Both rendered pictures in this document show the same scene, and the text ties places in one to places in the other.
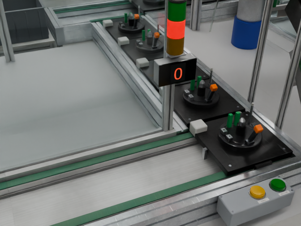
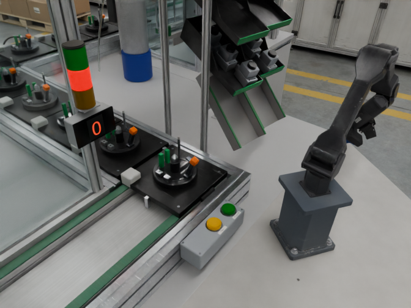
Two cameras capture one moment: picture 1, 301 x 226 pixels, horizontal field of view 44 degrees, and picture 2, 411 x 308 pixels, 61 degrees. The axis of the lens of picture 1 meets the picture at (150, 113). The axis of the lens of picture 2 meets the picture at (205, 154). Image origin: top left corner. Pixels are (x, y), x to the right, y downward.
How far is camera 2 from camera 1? 0.19 m
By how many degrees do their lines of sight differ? 24
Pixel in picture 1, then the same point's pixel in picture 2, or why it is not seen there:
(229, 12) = (111, 48)
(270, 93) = (180, 119)
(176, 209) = (144, 275)
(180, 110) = (103, 163)
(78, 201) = not seen: outside the picture
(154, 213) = (122, 291)
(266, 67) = not seen: hidden behind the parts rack
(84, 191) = (24, 299)
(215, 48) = (111, 87)
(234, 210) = (200, 251)
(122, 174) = (65, 259)
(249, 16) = (136, 48)
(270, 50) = not seen: hidden behind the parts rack
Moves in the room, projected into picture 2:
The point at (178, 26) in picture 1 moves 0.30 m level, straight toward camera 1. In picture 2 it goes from (82, 75) to (113, 145)
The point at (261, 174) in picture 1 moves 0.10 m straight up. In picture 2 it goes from (209, 204) to (210, 178)
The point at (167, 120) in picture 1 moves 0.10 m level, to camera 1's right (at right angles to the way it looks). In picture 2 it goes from (96, 180) to (128, 170)
